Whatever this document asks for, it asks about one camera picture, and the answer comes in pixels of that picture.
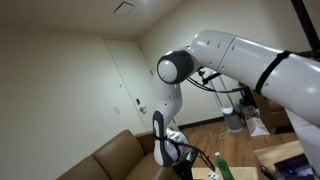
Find white grey tower fan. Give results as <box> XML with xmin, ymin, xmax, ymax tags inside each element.
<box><xmin>208</xmin><ymin>71</ymin><xmax>244</xmax><ymax>134</ymax></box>

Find brown cardboard boxes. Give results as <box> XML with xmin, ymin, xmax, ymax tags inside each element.
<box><xmin>251</xmin><ymin>91</ymin><xmax>294</xmax><ymax>134</ymax></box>

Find green plastic bottle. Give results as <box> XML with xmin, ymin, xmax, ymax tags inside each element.
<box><xmin>214</xmin><ymin>151</ymin><xmax>235</xmax><ymax>180</ymax></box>

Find black mounting pole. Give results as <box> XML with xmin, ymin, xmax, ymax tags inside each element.
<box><xmin>290</xmin><ymin>0</ymin><xmax>320</xmax><ymax>59</ymax></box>

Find tan leather sofa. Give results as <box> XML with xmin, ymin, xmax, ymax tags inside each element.
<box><xmin>56</xmin><ymin>129</ymin><xmax>181</xmax><ymax>180</ymax></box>

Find white cord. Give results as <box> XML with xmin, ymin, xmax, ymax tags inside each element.
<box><xmin>218</xmin><ymin>129</ymin><xmax>233</xmax><ymax>140</ymax></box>

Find small white printed card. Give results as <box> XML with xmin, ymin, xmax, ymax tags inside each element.
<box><xmin>207</xmin><ymin>171</ymin><xmax>221</xmax><ymax>180</ymax></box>

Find ceiling air vent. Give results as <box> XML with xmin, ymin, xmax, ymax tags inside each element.
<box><xmin>111</xmin><ymin>0</ymin><xmax>137</xmax><ymax>17</ymax></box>

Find flat brown cardboard box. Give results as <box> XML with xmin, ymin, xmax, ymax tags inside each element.
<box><xmin>254</xmin><ymin>139</ymin><xmax>305</xmax><ymax>164</ymax></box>

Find white room door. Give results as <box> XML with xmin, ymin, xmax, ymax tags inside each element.
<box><xmin>104</xmin><ymin>39</ymin><xmax>181</xmax><ymax>133</ymax></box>

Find white paper bag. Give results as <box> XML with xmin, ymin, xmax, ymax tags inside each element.
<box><xmin>244</xmin><ymin>106</ymin><xmax>270</xmax><ymax>138</ymax></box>

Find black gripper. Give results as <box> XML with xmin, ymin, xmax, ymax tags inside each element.
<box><xmin>171</xmin><ymin>149</ymin><xmax>198</xmax><ymax>180</ymax></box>

